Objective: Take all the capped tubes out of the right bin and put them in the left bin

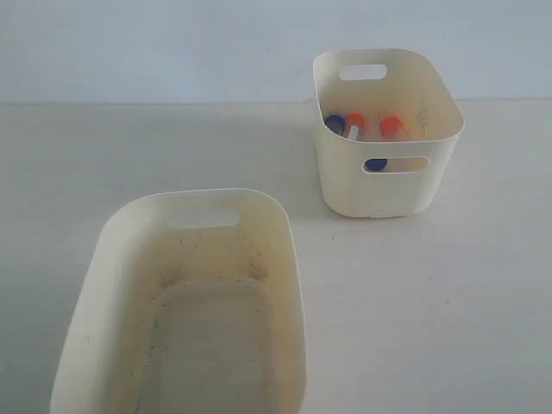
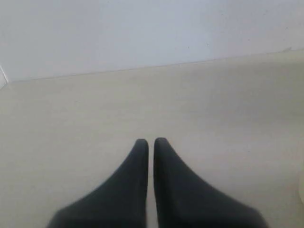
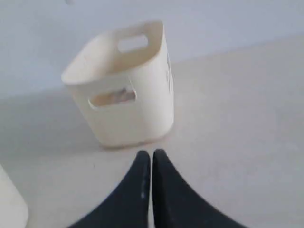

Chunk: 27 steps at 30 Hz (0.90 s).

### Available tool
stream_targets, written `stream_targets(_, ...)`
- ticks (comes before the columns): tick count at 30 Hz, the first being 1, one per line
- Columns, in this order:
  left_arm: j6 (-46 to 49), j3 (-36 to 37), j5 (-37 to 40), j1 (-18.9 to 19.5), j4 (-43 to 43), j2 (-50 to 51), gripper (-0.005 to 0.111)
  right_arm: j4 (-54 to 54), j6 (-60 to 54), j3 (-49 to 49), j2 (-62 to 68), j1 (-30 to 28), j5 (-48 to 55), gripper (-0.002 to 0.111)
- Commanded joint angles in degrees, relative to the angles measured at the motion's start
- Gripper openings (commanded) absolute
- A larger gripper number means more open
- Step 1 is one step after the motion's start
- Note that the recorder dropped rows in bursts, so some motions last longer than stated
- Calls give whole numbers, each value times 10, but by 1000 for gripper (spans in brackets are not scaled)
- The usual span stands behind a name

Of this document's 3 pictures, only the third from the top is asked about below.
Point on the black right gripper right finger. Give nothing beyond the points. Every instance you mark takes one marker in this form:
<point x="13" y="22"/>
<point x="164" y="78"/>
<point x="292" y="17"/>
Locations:
<point x="176" y="204"/>

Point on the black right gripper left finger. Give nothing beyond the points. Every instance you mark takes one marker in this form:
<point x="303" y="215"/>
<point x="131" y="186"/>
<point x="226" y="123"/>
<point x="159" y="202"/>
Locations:
<point x="128" y="204"/>

